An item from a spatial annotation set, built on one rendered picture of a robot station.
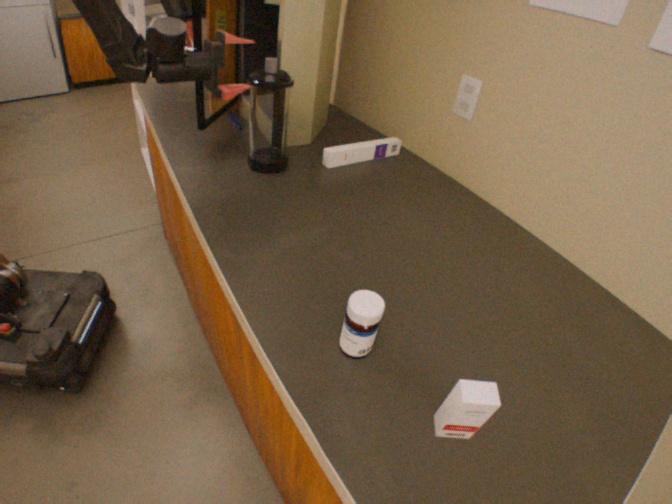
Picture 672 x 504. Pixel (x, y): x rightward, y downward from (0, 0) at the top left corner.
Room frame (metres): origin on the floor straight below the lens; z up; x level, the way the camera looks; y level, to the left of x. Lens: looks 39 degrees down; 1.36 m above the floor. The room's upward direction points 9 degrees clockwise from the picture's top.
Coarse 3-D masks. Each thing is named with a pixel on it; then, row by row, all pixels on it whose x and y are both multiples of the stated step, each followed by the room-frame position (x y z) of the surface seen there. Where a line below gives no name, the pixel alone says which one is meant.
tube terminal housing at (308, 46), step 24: (288, 0) 0.94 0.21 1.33; (312, 0) 0.98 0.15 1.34; (336, 0) 1.13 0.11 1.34; (288, 24) 0.94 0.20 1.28; (312, 24) 0.98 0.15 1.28; (336, 24) 1.17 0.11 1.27; (288, 48) 0.95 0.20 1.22; (312, 48) 0.99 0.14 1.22; (288, 72) 0.95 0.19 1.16; (312, 72) 0.99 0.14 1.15; (312, 96) 1.00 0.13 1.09; (288, 120) 0.96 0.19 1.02; (312, 120) 1.00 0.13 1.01; (288, 144) 0.96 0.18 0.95
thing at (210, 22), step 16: (192, 0) 0.87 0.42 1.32; (208, 0) 0.95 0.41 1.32; (224, 0) 1.05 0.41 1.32; (192, 16) 0.87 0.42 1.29; (208, 16) 0.94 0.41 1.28; (224, 16) 1.05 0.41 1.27; (208, 32) 0.94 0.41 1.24; (224, 80) 1.05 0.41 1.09; (208, 96) 0.93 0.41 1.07; (208, 112) 0.93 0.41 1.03
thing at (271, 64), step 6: (270, 60) 0.81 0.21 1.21; (276, 60) 0.82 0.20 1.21; (270, 66) 0.81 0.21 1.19; (276, 66) 0.82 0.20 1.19; (258, 72) 0.80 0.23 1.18; (264, 72) 0.81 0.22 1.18; (270, 72) 0.81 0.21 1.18; (276, 72) 0.82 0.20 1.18; (282, 72) 0.83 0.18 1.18; (252, 78) 0.79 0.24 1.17; (258, 78) 0.79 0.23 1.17; (264, 78) 0.78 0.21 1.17; (270, 78) 0.79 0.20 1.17; (276, 78) 0.79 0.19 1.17; (282, 78) 0.80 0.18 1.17; (288, 78) 0.82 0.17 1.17
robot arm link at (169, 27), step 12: (156, 24) 0.64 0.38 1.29; (168, 24) 0.65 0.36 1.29; (180, 24) 0.66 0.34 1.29; (156, 36) 0.63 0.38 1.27; (168, 36) 0.63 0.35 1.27; (180, 36) 0.64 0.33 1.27; (156, 48) 0.64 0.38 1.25; (168, 48) 0.64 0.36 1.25; (180, 48) 0.65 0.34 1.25; (144, 60) 0.64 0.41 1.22; (168, 60) 0.65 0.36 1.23; (120, 72) 0.63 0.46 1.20; (132, 72) 0.63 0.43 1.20; (144, 72) 0.64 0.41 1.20
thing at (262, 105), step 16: (256, 80) 0.78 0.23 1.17; (256, 96) 0.78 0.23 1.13; (272, 96) 0.78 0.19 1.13; (288, 96) 0.82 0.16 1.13; (256, 112) 0.78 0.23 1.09; (272, 112) 0.78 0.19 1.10; (288, 112) 0.83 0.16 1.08; (256, 128) 0.78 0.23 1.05; (272, 128) 0.78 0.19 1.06; (256, 144) 0.78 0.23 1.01; (272, 144) 0.78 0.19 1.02; (256, 160) 0.78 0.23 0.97; (272, 160) 0.79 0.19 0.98
